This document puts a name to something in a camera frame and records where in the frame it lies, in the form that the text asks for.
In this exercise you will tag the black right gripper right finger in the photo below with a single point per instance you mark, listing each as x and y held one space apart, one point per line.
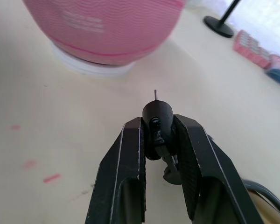
207 172

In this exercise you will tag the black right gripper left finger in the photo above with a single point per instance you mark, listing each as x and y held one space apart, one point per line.
116 172

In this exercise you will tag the blue box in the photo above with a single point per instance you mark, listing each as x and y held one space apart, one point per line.
278 75

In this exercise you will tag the pink box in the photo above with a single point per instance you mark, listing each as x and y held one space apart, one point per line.
253 50

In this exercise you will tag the pink basketball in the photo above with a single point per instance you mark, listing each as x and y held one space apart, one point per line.
102 28

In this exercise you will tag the black round-base stand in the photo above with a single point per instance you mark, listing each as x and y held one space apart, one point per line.
220 24

